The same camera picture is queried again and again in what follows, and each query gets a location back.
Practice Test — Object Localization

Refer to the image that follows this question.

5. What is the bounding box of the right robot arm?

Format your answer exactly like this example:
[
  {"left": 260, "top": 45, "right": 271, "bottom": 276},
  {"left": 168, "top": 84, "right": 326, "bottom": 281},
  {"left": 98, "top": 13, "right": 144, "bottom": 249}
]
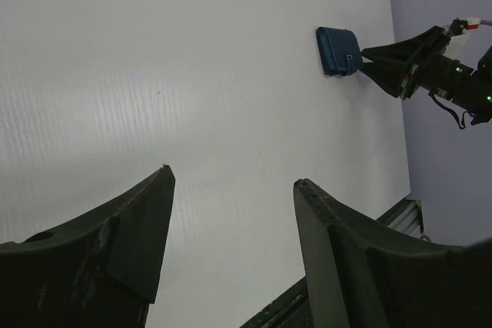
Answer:
[{"left": 361, "top": 26, "right": 491, "bottom": 129}]

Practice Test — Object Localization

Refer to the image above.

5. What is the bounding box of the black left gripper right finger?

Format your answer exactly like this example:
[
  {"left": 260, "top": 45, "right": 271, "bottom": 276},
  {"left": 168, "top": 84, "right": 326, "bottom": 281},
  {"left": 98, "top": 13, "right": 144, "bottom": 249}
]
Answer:
[{"left": 293, "top": 179, "right": 491, "bottom": 327}]

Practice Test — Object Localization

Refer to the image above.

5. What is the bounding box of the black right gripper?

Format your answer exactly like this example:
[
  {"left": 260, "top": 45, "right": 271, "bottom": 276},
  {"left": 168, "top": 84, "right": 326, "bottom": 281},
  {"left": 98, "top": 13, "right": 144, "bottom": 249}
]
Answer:
[{"left": 361, "top": 26, "right": 474, "bottom": 101}]

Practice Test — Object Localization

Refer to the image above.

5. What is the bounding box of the blue leather card holder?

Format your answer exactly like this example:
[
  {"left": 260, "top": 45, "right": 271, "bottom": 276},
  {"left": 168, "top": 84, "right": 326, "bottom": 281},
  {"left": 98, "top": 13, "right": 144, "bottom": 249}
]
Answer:
[{"left": 315, "top": 27, "right": 363, "bottom": 77}]

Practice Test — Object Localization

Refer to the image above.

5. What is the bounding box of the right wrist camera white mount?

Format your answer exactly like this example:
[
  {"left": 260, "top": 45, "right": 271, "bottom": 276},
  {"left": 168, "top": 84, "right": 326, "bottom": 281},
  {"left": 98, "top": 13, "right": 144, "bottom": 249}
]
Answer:
[{"left": 443, "top": 17, "right": 481, "bottom": 59}]

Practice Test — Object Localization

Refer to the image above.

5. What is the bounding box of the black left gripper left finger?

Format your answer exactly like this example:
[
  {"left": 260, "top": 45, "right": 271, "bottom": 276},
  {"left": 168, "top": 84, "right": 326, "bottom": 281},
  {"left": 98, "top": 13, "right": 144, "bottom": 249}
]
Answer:
[{"left": 1, "top": 166, "right": 175, "bottom": 327}]

